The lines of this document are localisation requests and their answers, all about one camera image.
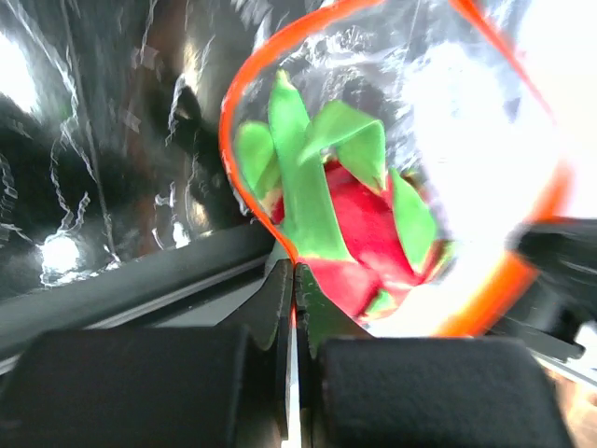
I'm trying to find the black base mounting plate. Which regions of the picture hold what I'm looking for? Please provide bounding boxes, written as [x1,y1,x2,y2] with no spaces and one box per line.
[1,223,273,372]

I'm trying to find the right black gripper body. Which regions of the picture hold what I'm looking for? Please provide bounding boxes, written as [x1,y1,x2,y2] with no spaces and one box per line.
[487,217,596,362]

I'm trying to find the pink dragon fruit toy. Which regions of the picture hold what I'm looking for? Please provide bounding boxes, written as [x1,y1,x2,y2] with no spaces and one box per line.
[234,71,453,323]

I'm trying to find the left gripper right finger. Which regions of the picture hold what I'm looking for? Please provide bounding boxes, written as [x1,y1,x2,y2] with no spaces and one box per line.
[294,263,372,447]

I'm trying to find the clear bag orange zipper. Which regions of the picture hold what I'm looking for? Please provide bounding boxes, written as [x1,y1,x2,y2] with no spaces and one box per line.
[219,1,570,337]

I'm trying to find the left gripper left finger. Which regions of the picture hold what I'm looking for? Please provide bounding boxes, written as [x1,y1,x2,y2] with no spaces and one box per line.
[223,259,294,439]

